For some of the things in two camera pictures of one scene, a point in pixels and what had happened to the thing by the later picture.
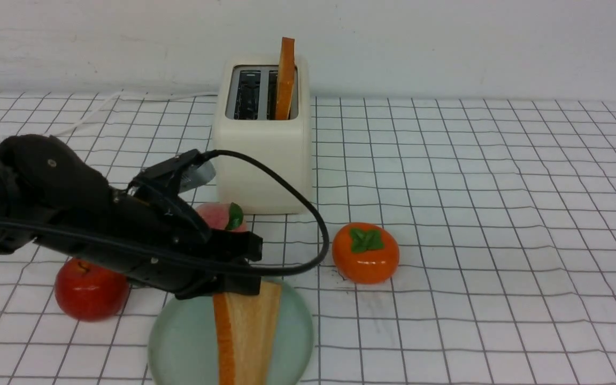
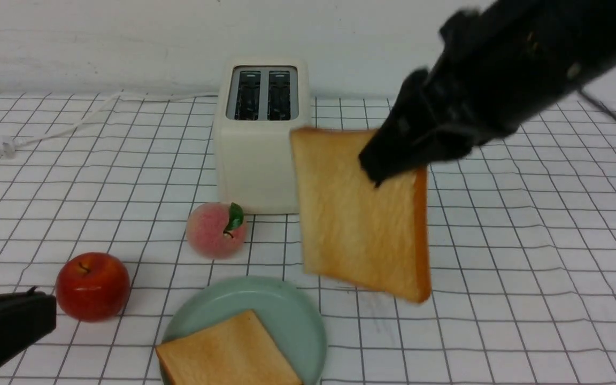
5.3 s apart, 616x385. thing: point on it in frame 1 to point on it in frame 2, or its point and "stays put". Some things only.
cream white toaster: [245, 98] stays put
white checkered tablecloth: [516, 265] stays put
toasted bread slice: [286, 79] to [353, 231]
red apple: [87, 292] stays put
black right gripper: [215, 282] to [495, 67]
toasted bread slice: [246, 329] to [239, 350]
